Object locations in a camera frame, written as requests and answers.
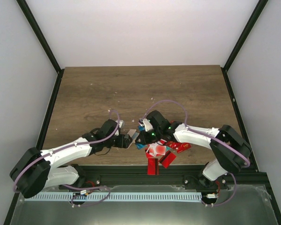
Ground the blue card upper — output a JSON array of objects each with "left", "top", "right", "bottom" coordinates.
[{"left": 138, "top": 125, "right": 144, "bottom": 131}]

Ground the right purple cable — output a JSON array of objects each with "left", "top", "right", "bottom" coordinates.
[{"left": 142, "top": 100, "right": 251, "bottom": 207}]

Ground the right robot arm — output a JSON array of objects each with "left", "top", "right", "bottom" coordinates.
[{"left": 136, "top": 110, "right": 251, "bottom": 189}]

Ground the red card gold vip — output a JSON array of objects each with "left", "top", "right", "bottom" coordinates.
[{"left": 175, "top": 142, "right": 191, "bottom": 153}]

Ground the light blue slotted cable duct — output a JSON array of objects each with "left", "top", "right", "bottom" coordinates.
[{"left": 26, "top": 192, "right": 202, "bottom": 203}]

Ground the black aluminium frame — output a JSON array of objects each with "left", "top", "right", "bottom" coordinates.
[{"left": 10, "top": 0, "right": 281, "bottom": 225}]

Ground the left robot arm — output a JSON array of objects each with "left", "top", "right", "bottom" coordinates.
[{"left": 9, "top": 119, "right": 133, "bottom": 198}]

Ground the blue card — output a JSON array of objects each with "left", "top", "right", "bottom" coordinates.
[
  {"left": 138, "top": 125, "right": 144, "bottom": 131},
  {"left": 135, "top": 143, "right": 146, "bottom": 150}
]

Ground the blue card lower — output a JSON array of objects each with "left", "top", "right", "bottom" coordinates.
[{"left": 135, "top": 143, "right": 146, "bottom": 150}]

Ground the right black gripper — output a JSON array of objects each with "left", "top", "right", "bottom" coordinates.
[{"left": 135, "top": 128, "right": 163, "bottom": 146}]

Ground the white card red circle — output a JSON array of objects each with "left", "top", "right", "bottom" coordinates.
[{"left": 145, "top": 143, "right": 167, "bottom": 158}]

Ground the beige leather card holder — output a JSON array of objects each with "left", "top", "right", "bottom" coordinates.
[{"left": 127, "top": 129, "right": 139, "bottom": 148}]

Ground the red card black stripe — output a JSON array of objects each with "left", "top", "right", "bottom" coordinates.
[{"left": 147, "top": 158, "right": 159, "bottom": 175}]

